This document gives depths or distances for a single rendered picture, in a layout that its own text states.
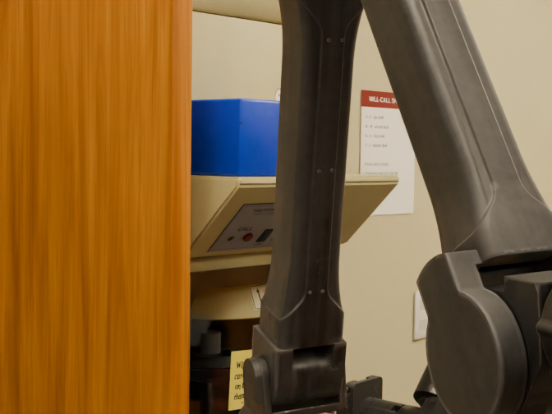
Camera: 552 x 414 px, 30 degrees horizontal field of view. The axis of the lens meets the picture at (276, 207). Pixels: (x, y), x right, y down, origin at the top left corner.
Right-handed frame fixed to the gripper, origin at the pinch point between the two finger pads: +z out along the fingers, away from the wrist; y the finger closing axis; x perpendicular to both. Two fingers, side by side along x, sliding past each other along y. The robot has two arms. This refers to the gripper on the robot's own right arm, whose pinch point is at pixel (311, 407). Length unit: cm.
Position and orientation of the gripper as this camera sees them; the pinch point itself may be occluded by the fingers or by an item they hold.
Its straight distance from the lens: 140.4
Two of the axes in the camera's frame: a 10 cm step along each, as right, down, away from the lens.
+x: -6.4, 0.3, -7.7
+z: -7.7, -0.5, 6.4
